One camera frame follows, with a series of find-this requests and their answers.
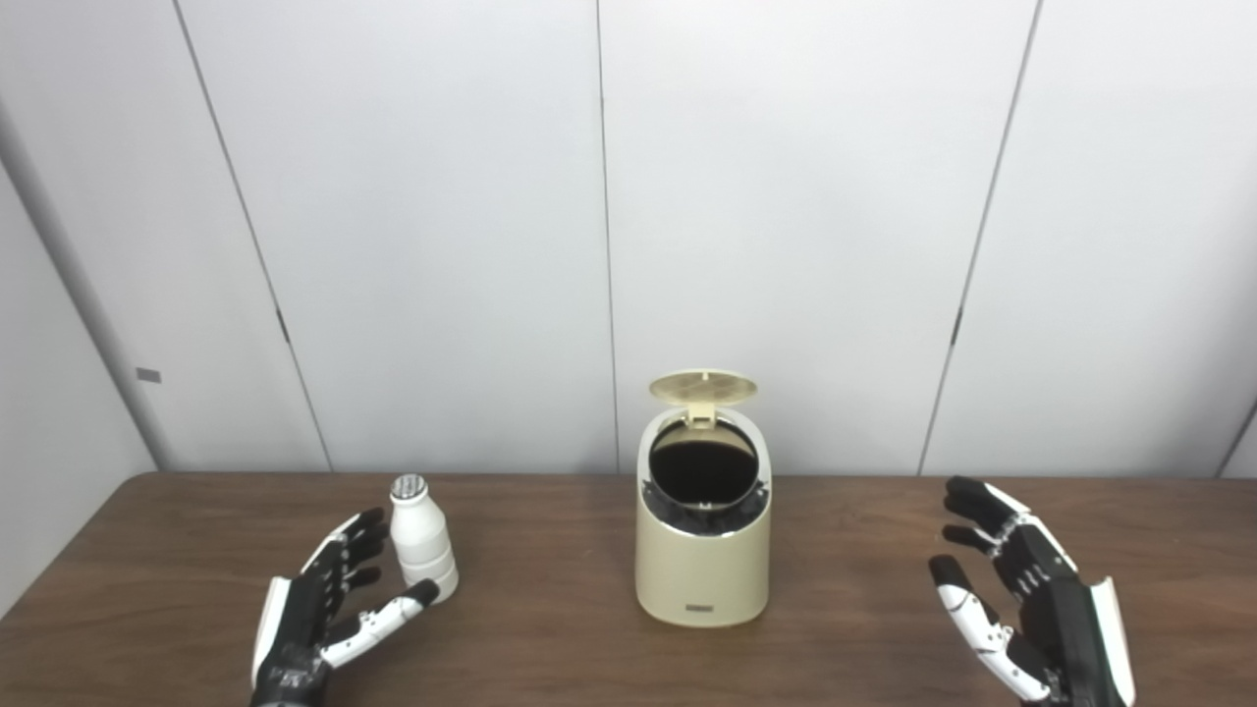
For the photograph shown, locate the small white plastic bottle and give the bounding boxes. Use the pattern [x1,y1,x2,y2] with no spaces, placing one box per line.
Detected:
[390,474,460,603]

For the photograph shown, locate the round cream bin lid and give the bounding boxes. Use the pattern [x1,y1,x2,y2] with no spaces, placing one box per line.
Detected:
[648,369,759,428]

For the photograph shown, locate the cream-colored desktop bin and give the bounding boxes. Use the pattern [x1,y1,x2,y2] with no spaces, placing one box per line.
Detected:
[634,405,773,627]

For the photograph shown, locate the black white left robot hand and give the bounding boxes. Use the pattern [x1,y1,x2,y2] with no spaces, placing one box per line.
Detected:
[250,508,441,707]

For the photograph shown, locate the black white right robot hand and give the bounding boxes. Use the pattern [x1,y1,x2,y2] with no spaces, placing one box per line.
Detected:
[929,476,1137,707]

